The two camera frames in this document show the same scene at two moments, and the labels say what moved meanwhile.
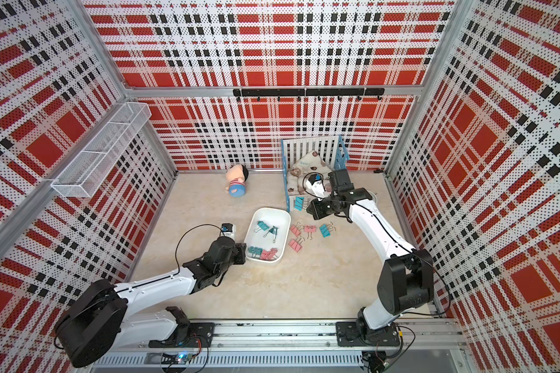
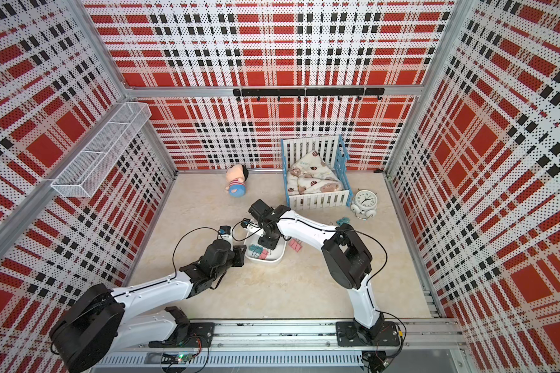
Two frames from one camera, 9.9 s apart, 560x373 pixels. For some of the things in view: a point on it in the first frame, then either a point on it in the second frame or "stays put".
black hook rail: x=358 y=92 stays put
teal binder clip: x=299 y=202 -> x=343 y=220
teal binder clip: x=255 y=252 stays put
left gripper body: x=237 y=257 stays put
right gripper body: x=325 y=207 -> x=268 y=241
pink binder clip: x=295 y=244 stays put
